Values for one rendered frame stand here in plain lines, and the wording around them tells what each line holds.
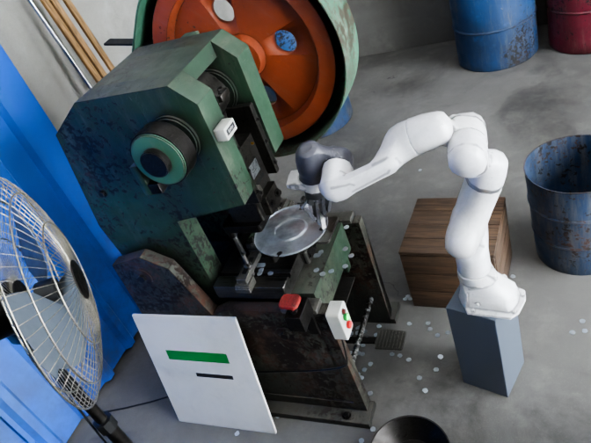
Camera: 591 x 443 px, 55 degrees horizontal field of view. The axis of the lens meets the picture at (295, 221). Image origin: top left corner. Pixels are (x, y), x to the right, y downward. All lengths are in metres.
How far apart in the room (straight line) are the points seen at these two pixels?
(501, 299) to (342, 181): 0.71
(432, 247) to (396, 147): 0.94
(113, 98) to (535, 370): 1.85
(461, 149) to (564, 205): 1.00
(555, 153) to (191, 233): 1.67
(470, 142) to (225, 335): 1.19
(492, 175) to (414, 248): 0.89
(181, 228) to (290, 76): 0.69
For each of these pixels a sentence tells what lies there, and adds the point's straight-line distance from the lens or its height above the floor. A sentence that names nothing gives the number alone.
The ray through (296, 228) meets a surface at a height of 0.79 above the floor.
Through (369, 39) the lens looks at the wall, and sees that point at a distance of 5.33.
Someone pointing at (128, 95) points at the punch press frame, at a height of 1.49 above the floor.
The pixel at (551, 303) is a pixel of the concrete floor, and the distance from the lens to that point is 2.71.
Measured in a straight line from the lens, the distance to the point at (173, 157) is 1.67.
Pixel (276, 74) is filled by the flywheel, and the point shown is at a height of 1.24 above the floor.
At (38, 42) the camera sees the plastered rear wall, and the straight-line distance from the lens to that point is 3.05.
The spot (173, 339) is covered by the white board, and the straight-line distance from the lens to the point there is 2.43.
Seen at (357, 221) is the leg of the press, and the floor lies 0.62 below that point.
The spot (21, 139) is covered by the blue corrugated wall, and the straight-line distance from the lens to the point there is 2.82.
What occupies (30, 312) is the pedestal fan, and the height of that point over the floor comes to 1.34.
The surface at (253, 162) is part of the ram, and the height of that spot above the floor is 1.09.
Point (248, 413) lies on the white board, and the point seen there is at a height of 0.10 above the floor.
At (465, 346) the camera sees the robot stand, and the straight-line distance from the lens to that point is 2.26.
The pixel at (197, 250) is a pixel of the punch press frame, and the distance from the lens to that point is 2.13.
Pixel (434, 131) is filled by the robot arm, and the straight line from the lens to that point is 1.63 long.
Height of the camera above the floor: 2.02
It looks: 35 degrees down
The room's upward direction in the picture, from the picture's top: 22 degrees counter-clockwise
